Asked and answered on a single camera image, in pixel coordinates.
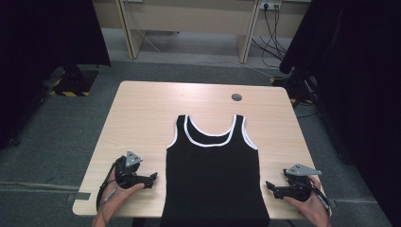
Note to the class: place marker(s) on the white power strip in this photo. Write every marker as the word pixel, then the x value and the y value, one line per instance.
pixel 270 4

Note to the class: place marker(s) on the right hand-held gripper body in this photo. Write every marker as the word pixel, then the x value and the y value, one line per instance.
pixel 296 186

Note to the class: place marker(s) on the black curtain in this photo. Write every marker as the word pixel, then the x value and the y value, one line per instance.
pixel 44 47
pixel 359 78

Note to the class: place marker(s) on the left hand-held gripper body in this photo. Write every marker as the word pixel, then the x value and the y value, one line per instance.
pixel 127 175

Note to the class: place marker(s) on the person's left hand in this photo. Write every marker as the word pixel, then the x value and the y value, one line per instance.
pixel 118 197

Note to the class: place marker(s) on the person's right hand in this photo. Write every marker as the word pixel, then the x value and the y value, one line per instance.
pixel 310 206

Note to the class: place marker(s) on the black tank top white trim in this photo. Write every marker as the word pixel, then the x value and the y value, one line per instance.
pixel 214 176

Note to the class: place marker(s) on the grey round table grommet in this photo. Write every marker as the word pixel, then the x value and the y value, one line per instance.
pixel 236 97

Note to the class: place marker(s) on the black stand base hazard stripes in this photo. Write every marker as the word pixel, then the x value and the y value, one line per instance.
pixel 75 82
pixel 298 86

